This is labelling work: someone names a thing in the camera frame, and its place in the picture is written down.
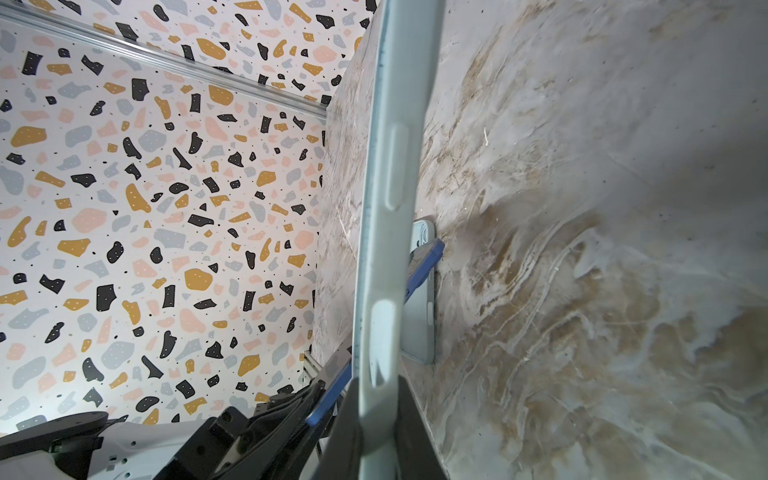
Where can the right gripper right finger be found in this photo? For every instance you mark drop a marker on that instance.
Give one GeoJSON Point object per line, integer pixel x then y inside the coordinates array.
{"type": "Point", "coordinates": [416, 455]}

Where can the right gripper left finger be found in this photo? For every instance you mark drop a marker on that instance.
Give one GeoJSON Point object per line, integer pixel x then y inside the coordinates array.
{"type": "Point", "coordinates": [341, 459]}

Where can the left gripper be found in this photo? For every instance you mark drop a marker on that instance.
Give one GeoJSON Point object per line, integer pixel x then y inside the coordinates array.
{"type": "Point", "coordinates": [275, 443]}

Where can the light blue case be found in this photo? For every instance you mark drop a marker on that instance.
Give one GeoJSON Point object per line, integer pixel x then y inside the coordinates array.
{"type": "Point", "coordinates": [418, 326]}

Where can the black phone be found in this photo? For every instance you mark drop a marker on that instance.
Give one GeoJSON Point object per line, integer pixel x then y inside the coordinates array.
{"type": "Point", "coordinates": [406, 63]}

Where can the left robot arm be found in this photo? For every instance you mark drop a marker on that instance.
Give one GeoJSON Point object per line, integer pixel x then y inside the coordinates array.
{"type": "Point", "coordinates": [91, 445]}

